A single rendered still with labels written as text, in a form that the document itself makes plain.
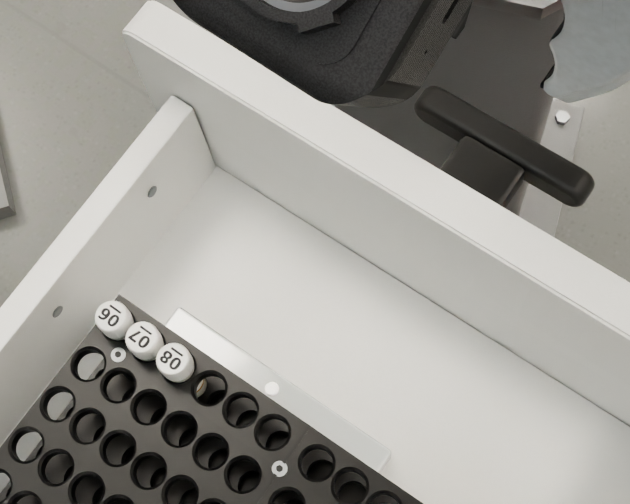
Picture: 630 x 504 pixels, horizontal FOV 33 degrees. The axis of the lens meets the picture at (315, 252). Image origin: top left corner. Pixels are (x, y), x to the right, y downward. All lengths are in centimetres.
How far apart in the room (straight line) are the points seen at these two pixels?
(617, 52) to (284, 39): 12
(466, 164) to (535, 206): 97
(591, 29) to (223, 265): 24
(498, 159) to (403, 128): 63
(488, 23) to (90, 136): 76
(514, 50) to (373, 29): 69
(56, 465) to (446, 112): 20
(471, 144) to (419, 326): 9
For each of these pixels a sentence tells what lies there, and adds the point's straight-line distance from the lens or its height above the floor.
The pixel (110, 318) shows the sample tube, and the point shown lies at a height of 91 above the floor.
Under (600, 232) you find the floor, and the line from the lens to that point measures 139.
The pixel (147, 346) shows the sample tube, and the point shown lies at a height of 91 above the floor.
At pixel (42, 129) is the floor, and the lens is 150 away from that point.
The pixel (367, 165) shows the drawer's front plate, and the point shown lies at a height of 93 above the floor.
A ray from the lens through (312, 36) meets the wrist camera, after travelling 17.
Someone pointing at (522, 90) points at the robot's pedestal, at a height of 48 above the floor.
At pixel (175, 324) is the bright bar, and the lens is 46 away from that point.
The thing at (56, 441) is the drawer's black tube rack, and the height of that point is 90.
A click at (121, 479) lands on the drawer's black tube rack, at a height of 90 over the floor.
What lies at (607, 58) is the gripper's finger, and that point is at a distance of 29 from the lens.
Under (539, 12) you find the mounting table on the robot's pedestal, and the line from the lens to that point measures 62.
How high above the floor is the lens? 128
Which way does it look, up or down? 70 degrees down
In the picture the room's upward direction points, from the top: 12 degrees counter-clockwise
